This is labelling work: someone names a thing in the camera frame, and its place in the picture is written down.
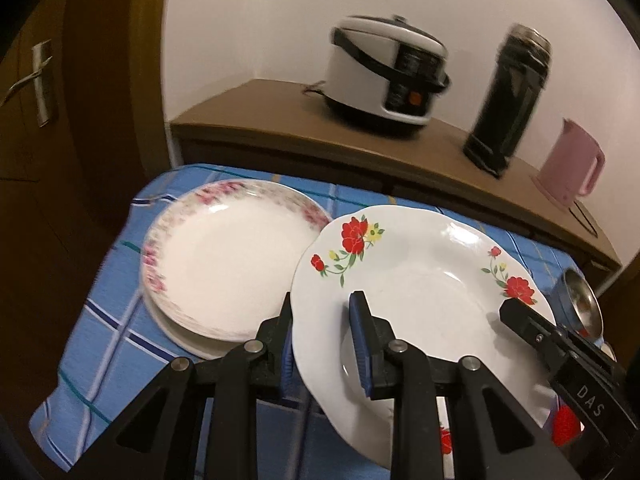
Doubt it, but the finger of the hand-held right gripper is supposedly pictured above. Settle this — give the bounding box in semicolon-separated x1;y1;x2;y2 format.
499;298;573;361

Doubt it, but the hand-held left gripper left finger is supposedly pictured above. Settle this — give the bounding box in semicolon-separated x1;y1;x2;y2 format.
65;290;301;480

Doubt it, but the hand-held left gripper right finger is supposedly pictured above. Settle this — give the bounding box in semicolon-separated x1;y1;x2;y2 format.
348;290;581;480

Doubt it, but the red flower white plate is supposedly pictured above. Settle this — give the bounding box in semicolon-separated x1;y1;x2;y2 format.
290;204;559;472

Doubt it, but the pink floral rim plate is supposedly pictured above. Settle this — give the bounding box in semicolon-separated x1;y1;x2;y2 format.
140;178;334;344

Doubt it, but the plain white plate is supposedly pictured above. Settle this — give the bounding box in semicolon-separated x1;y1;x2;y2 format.
147;300;238;362

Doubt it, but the pink electric kettle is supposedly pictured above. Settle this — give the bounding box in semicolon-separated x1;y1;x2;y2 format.
530;117;607;205

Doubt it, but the blue plaid cloth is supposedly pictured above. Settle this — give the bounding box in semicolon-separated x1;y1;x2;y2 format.
29;162;583;480

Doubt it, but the black thermos flask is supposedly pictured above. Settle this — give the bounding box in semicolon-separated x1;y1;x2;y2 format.
462;23;553;179

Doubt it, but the wooden cabinet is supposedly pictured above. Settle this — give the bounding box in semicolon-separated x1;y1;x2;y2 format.
170;78;623;297

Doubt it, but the white black rice cooker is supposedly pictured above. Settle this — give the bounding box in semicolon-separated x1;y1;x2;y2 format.
322;14;452;140

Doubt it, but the wooden door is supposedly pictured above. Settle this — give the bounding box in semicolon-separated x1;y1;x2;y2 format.
0;0;173;480

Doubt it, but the black kettle cable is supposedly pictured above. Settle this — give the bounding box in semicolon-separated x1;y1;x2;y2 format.
570;199;600;239

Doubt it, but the metal door handle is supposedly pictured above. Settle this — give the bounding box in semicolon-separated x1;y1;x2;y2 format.
0;40;59;128

